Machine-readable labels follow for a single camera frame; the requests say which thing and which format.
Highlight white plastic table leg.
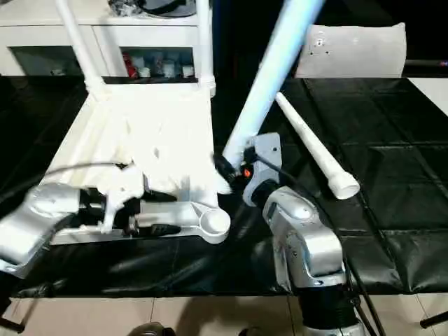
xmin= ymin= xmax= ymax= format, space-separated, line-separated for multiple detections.
xmin=221 ymin=0 xmax=327 ymax=195
xmin=275 ymin=92 xmax=361 ymax=201
xmin=195 ymin=0 xmax=217 ymax=98
xmin=55 ymin=0 xmax=106 ymax=102

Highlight black box with gold label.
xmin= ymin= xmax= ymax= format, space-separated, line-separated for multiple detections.
xmin=212 ymin=0 xmax=309 ymax=80

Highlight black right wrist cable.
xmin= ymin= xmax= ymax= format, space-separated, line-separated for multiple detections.
xmin=260 ymin=159 xmax=386 ymax=336

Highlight white bag with round fitting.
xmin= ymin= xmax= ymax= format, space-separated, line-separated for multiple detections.
xmin=293 ymin=22 xmax=407 ymax=80

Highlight black table mat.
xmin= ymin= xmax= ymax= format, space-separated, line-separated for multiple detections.
xmin=0 ymin=73 xmax=448 ymax=298

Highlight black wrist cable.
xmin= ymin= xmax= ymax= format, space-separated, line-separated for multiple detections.
xmin=0 ymin=160 xmax=131 ymax=206
xmin=260 ymin=159 xmax=386 ymax=336

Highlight dark robot left foot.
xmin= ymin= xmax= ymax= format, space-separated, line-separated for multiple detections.
xmin=128 ymin=321 xmax=176 ymax=336

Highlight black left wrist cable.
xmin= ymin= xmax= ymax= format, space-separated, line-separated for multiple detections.
xmin=0 ymin=160 xmax=131 ymax=206

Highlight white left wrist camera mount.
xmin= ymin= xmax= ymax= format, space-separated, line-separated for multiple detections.
xmin=99 ymin=163 xmax=145 ymax=236

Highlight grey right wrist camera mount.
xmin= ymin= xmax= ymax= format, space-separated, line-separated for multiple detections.
xmin=242 ymin=132 xmax=284 ymax=207

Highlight white glass-door cabinet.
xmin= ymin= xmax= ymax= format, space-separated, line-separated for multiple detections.
xmin=0 ymin=0 xmax=215 ymax=78

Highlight black tangled items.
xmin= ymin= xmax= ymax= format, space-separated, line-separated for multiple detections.
xmin=107 ymin=0 xmax=141 ymax=18

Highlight white flat board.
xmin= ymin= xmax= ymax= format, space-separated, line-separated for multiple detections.
xmin=407 ymin=76 xmax=448 ymax=117

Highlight red packet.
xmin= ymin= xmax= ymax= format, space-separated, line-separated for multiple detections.
xmin=123 ymin=51 xmax=137 ymax=77

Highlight white plastic table top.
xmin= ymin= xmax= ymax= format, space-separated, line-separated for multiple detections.
xmin=41 ymin=75 xmax=232 ymax=246

